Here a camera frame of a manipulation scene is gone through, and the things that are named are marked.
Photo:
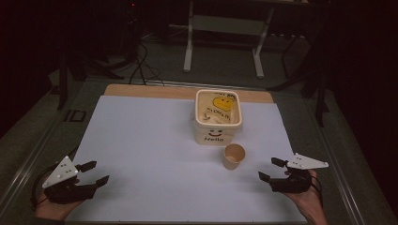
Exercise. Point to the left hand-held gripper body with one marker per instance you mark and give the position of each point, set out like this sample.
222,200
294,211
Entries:
61,172

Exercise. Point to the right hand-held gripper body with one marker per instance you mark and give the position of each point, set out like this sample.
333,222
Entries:
294,183

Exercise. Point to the brown paper cup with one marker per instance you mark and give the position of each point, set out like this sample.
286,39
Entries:
233,157

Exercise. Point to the cream plastic bin smiley face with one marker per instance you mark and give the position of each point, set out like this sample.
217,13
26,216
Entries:
216,132

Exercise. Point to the person's right hand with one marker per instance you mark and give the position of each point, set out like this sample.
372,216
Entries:
308,198

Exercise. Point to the person's left hand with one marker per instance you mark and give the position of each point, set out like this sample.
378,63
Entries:
51,210

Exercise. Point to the white table mat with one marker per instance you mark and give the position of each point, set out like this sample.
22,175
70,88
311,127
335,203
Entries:
150,156

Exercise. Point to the black metal stand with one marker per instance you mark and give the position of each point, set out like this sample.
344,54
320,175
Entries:
319,100

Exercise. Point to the yellow printed bag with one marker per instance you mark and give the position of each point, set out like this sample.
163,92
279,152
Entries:
222,104

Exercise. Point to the dark equipment with red light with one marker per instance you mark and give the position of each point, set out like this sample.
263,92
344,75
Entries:
130,28

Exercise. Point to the white metal stand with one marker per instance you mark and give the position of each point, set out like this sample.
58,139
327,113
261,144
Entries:
223,25

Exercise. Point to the black floor bracket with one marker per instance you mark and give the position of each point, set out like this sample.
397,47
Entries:
75,116

